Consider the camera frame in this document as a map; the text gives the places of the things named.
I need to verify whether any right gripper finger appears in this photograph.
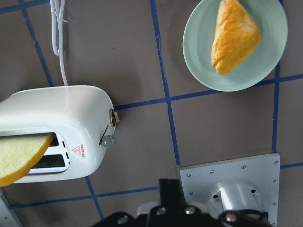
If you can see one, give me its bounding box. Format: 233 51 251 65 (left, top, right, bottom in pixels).
159 178 186 208

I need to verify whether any white two-slot toaster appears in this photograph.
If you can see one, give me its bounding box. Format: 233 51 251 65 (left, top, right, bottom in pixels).
0 85 119 183

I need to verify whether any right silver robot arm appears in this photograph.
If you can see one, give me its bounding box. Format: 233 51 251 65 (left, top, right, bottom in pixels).
159 178 269 225

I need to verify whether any yellow bread slice in toaster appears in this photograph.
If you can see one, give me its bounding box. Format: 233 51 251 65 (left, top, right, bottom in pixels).
0 133 55 187

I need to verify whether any light green plate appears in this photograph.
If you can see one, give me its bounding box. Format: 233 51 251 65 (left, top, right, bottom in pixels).
183 0 288 92

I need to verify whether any golden triangular pastry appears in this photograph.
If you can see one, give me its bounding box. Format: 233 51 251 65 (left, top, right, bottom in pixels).
211 0 262 75

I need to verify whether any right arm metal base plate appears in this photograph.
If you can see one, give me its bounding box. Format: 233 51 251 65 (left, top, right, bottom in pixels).
179 153 280 227

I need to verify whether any white toaster power cable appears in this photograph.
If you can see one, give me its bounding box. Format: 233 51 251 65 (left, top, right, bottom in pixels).
49 0 70 87

